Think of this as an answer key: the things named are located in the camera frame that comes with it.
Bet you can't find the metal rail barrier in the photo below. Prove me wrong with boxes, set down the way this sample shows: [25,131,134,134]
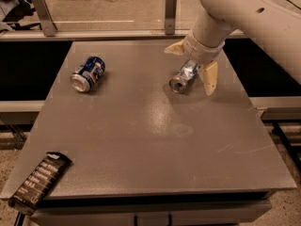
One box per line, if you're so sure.
[0,28,248,42]

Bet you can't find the blue pepsi can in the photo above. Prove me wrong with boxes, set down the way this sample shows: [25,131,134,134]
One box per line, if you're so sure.
[71,56,105,92]

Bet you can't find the silver redbull can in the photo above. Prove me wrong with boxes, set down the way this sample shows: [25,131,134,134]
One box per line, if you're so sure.
[169,59,200,93]

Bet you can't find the middle metal bracket post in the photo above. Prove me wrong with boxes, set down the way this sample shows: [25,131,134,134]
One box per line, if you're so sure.
[165,0,177,35]

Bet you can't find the grey table cabinet base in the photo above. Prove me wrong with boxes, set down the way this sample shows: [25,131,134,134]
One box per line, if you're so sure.
[22,192,271,226]

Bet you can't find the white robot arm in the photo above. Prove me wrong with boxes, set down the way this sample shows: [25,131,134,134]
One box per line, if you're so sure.
[165,0,301,95]

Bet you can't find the metal bracket post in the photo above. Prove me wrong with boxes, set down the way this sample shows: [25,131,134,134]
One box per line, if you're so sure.
[165,0,177,35]
[32,0,57,37]

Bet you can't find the black rxbar chocolate bar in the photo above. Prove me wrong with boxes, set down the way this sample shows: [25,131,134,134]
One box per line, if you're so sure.
[8,152,72,216]

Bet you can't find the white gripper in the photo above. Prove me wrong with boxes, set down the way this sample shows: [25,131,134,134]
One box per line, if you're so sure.
[165,31,225,96]

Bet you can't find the left metal bracket post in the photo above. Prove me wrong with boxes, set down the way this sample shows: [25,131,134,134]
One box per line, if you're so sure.
[32,0,57,37]

